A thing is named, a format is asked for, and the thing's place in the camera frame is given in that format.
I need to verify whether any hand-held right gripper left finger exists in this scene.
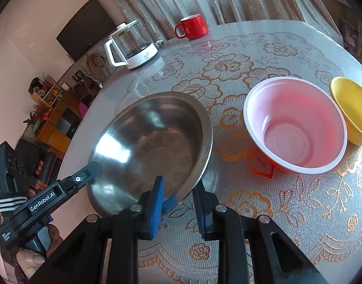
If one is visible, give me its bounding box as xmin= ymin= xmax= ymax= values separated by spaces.
xmin=27 ymin=176 xmax=165 ymax=284

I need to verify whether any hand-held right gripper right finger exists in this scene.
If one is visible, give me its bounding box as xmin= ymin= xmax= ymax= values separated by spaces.
xmin=192 ymin=180 xmax=329 ymax=284

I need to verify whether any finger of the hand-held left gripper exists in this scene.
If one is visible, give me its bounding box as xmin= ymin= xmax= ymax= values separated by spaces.
xmin=55 ymin=161 xmax=102 ymax=199

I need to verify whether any stainless steel bowl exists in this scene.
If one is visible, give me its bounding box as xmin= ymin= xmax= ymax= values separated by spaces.
xmin=86 ymin=91 xmax=213 ymax=217

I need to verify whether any red plastic bowl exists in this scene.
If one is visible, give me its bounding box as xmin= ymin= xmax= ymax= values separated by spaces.
xmin=243 ymin=76 xmax=348 ymax=179

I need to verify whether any yellow plastic bowl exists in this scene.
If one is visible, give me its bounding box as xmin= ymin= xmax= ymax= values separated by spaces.
xmin=329 ymin=76 xmax=362 ymax=146

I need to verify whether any person's left hand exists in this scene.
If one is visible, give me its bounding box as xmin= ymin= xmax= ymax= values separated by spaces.
xmin=14 ymin=223 xmax=65 ymax=280

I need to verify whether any wooden cabinet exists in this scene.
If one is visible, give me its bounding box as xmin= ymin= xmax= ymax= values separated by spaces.
xmin=29 ymin=75 xmax=90 ymax=154

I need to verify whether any dark box appliance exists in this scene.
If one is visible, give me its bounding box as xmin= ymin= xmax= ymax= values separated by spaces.
xmin=73 ymin=80 xmax=90 ymax=98

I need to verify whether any wooden curved-back chair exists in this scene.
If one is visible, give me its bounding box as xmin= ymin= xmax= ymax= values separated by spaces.
xmin=86 ymin=53 xmax=109 ymax=79

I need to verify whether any white glass electric kettle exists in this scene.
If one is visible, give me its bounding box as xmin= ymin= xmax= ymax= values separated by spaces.
xmin=104 ymin=20 xmax=159 ymax=70

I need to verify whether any red mug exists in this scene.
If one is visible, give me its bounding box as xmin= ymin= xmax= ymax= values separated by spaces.
xmin=174 ymin=14 xmax=209 ymax=40

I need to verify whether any black wall television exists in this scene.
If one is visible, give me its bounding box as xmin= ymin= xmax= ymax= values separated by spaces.
xmin=56 ymin=0 xmax=116 ymax=61

